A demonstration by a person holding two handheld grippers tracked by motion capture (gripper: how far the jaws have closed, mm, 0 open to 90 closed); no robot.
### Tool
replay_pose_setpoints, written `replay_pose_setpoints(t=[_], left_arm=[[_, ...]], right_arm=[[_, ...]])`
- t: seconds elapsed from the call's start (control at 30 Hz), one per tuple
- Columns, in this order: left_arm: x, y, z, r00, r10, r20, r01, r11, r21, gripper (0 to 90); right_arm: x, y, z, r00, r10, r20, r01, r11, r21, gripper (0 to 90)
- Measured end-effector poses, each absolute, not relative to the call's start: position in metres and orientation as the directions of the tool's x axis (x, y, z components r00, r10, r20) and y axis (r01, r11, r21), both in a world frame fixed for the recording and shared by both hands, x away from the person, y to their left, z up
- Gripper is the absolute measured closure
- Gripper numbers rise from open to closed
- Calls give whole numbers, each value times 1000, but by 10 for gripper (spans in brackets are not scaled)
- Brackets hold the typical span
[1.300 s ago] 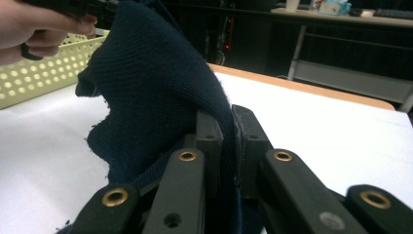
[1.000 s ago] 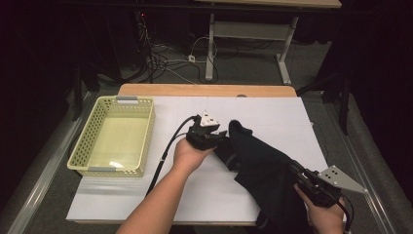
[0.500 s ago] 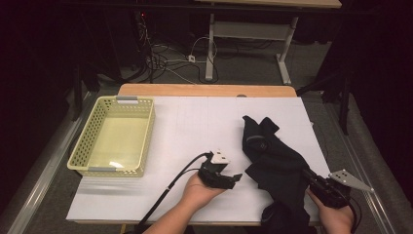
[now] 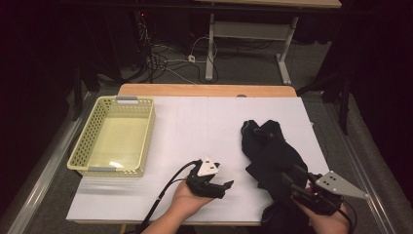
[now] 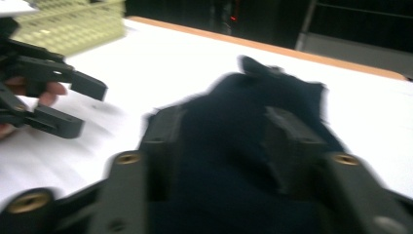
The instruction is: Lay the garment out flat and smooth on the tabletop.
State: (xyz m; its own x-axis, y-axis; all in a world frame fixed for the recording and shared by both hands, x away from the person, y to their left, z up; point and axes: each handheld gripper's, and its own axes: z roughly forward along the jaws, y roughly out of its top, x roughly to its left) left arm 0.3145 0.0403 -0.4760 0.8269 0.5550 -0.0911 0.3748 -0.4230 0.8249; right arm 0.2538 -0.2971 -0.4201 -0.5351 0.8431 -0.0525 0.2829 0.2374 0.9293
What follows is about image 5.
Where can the black knit garment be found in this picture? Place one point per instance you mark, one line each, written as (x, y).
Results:
(227, 107)

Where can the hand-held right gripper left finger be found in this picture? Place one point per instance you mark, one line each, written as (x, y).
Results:
(159, 130)

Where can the pale green plastic basket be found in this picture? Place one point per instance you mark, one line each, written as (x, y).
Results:
(74, 29)

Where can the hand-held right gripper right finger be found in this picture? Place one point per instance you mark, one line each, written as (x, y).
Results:
(292, 136)

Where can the white board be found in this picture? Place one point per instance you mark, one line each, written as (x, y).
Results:
(168, 65)

